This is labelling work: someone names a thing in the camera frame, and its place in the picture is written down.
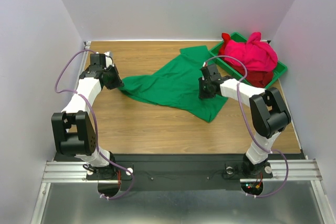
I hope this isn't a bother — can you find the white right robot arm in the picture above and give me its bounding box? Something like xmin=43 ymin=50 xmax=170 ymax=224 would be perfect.
xmin=198 ymin=63 xmax=291 ymax=177

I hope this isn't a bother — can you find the green t shirt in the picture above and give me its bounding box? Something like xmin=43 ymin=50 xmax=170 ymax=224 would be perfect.
xmin=119 ymin=46 xmax=228 ymax=123

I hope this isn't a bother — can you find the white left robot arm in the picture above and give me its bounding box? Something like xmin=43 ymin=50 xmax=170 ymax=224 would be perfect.
xmin=51 ymin=51 xmax=124 ymax=179

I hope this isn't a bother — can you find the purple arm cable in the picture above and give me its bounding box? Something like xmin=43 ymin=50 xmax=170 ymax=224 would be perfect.
xmin=54 ymin=49 xmax=135 ymax=200
xmin=203 ymin=55 xmax=289 ymax=199

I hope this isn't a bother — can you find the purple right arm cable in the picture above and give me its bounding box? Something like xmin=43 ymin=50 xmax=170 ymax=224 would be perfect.
xmin=203 ymin=55 xmax=289 ymax=199

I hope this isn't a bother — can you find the pink t shirt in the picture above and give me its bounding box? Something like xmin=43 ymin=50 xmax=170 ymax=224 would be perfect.
xmin=224 ymin=32 xmax=278 ymax=72

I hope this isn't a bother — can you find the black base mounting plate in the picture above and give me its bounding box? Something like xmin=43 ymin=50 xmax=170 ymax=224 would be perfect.
xmin=84 ymin=154 xmax=272 ymax=192

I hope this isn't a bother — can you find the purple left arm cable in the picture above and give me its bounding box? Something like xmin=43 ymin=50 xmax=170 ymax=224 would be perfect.
xmin=54 ymin=49 xmax=135 ymax=200

